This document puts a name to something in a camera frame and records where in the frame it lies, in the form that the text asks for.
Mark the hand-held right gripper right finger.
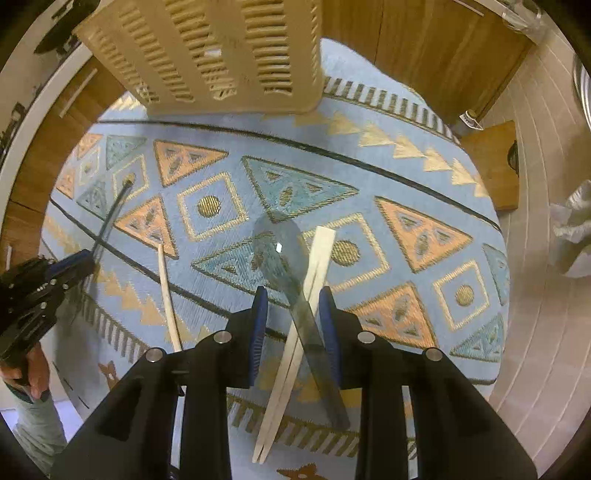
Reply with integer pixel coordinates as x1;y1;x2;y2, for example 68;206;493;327
318;285;539;480

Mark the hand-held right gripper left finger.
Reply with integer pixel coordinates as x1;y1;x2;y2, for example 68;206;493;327
51;285;269;480

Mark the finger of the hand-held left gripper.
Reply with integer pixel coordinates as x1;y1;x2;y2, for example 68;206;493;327
44;248;100;281

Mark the dark rod with brass tip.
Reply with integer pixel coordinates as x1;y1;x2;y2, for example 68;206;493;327
85;173;137;296

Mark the clear spoon with grey handle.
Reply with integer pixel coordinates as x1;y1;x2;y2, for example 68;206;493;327
252;211;351;430

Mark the beige plastic utensil basket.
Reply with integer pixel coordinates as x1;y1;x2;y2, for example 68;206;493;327
74;0;324;117

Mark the person's left hand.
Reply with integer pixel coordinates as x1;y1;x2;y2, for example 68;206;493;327
0;342;52;403

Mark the patterned blue tablecloth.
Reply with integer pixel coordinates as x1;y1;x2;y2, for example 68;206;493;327
39;39;511;480

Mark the person's leg in grey trousers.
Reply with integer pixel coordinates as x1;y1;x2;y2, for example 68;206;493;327
8;387;68;476

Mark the white kitchen countertop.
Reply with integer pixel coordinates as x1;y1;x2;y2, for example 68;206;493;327
0;44;95;185

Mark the wooden stool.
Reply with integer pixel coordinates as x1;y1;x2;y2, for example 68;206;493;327
459;121;520;211

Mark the black gas stove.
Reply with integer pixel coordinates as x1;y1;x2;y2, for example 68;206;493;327
34;0;100;55

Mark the white crumpled cloth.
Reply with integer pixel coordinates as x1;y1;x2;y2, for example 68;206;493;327
549;180;591;278

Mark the clear plastic bag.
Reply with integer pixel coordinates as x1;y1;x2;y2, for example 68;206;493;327
501;0;544;34

